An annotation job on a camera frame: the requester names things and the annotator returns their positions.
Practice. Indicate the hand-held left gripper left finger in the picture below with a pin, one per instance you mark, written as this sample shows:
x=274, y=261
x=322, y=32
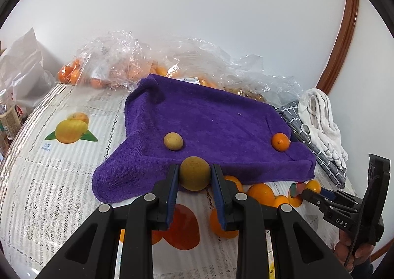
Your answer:
x=172, y=195

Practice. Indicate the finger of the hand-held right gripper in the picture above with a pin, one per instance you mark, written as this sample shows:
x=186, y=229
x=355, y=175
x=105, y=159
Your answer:
x=329, y=195
x=317, y=200

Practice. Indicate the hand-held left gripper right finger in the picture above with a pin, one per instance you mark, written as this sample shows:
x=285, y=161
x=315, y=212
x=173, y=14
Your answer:
x=218, y=195

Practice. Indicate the small orange kumquat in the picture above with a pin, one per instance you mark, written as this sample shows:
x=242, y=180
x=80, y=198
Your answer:
x=233, y=183
x=280, y=200
x=296, y=202
x=261, y=194
x=217, y=225
x=313, y=186

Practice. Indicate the red strawberry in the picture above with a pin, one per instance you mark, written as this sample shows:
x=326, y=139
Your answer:
x=296, y=189

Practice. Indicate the round brown longan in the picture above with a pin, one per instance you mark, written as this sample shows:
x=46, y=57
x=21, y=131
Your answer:
x=195, y=174

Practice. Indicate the small yellow-green fruit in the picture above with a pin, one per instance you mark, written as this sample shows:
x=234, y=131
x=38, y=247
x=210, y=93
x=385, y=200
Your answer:
x=173, y=141

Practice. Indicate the small tangerine with stem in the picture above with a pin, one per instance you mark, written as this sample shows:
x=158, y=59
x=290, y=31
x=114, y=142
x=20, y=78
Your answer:
x=280, y=141

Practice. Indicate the person's right hand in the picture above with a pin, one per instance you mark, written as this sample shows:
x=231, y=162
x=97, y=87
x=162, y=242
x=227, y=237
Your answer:
x=363, y=252

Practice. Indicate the purple towel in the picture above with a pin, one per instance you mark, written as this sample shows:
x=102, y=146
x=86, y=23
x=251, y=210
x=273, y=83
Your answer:
x=215, y=118

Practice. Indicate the white striped towel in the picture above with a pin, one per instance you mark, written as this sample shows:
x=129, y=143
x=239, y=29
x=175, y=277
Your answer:
x=320, y=112

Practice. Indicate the grey checked cloth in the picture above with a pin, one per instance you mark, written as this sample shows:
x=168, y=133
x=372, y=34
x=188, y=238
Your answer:
x=295, y=118

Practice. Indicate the pile of longans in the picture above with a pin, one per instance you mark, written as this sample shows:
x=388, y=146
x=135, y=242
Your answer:
x=246, y=94

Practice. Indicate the fruit printed tablecloth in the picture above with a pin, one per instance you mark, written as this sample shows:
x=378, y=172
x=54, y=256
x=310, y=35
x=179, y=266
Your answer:
x=61, y=180

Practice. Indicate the clear plastic bag of longans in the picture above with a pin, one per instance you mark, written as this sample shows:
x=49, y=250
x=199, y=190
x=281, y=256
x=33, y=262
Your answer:
x=264, y=78

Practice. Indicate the clear plastic bag of oranges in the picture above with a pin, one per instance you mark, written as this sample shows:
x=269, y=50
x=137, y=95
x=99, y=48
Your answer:
x=190, y=60
x=101, y=57

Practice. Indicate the clear plastic bottle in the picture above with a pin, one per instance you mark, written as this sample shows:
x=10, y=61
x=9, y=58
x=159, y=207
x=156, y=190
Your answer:
x=9, y=118

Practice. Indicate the white plastic bag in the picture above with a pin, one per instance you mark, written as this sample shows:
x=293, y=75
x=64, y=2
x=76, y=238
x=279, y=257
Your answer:
x=24, y=66

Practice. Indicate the brown wooden door frame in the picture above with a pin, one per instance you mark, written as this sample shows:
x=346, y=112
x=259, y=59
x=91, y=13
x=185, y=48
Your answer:
x=344, y=35

